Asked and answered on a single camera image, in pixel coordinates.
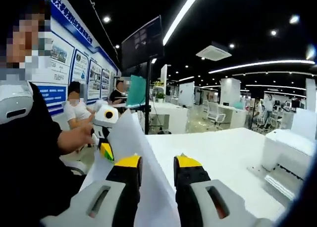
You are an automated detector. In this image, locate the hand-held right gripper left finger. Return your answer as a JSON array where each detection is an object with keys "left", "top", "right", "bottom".
[{"left": 41, "top": 155, "right": 144, "bottom": 227}]

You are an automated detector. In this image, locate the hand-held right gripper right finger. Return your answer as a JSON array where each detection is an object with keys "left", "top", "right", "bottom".
[{"left": 173, "top": 154, "right": 273, "bottom": 227}]

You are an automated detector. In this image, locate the pile of white printing papers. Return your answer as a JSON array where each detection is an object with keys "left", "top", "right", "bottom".
[{"left": 106, "top": 109, "right": 183, "bottom": 227}]

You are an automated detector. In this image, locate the person's left hand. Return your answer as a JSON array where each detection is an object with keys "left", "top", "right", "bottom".
[{"left": 75, "top": 124, "right": 97, "bottom": 148}]

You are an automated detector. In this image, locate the teal board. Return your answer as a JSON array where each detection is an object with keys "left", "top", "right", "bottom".
[{"left": 125, "top": 74, "right": 147, "bottom": 108}]

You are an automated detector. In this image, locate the white table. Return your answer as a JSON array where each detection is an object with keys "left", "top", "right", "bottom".
[{"left": 79, "top": 126, "right": 288, "bottom": 223}]

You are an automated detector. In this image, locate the person's black shirt torso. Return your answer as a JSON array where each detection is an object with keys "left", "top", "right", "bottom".
[{"left": 0, "top": 82, "right": 87, "bottom": 227}]

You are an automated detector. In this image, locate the large black monitor on stand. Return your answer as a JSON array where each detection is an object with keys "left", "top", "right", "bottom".
[{"left": 120, "top": 14, "right": 165, "bottom": 135}]

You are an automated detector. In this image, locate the white chest-worn device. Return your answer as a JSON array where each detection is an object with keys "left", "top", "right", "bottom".
[{"left": 0, "top": 82, "right": 34, "bottom": 125}]

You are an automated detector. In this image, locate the white office chair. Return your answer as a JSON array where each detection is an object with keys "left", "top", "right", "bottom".
[{"left": 207, "top": 102, "right": 226, "bottom": 125}]

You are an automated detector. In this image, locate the white printer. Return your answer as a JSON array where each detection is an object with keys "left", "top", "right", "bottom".
[{"left": 247, "top": 108, "right": 317, "bottom": 200}]

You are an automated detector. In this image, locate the ceiling air conditioner unit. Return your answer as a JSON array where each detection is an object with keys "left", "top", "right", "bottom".
[{"left": 195, "top": 45, "right": 232, "bottom": 61}]

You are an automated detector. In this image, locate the long ceiling light strip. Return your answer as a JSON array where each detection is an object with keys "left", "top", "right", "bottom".
[
  {"left": 162, "top": 0, "right": 205, "bottom": 46},
  {"left": 209, "top": 59, "right": 315, "bottom": 74}
]

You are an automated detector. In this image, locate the blue white wall poster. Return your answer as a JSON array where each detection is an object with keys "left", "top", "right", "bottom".
[{"left": 33, "top": 0, "right": 121, "bottom": 115}]

